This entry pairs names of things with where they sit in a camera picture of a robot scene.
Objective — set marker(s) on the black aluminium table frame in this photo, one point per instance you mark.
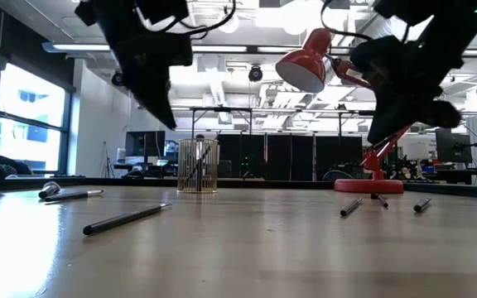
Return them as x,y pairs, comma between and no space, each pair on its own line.
263,183

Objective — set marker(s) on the black computer monitor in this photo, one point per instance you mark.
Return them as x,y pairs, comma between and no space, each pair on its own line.
454,147
145,145

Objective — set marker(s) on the black partition panel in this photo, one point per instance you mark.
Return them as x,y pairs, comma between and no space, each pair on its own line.
338,155
242,157
290,157

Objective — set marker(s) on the thin dark makeup brush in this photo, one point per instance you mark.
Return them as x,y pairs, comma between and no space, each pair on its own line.
73,195

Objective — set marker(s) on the small pen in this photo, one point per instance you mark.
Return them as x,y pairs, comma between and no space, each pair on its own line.
381,200

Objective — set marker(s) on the black bag pile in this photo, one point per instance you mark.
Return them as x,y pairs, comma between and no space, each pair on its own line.
2,167

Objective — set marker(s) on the black pen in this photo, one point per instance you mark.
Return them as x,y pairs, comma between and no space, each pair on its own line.
122,218

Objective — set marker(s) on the large glass window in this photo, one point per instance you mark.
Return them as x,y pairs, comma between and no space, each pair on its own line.
31,107

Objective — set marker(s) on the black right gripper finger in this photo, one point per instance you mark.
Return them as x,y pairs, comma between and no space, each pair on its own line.
381,122
402,118

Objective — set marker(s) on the red desk lamp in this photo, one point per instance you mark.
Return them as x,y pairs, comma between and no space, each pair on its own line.
304,62

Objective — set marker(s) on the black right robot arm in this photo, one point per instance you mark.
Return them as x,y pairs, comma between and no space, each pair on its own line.
449,25

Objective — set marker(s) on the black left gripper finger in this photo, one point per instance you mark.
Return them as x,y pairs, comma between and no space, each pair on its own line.
147,93
165,95

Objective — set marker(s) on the short dark makeup brush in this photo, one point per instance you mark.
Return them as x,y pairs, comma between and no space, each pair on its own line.
351,207
422,205

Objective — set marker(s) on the dark office desk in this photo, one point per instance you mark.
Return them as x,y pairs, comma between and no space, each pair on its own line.
155,167
462,176

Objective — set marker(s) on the black ceiling spotlight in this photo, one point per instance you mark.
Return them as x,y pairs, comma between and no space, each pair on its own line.
117,78
255,74

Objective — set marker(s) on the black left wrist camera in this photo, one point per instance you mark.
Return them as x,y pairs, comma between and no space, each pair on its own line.
164,10

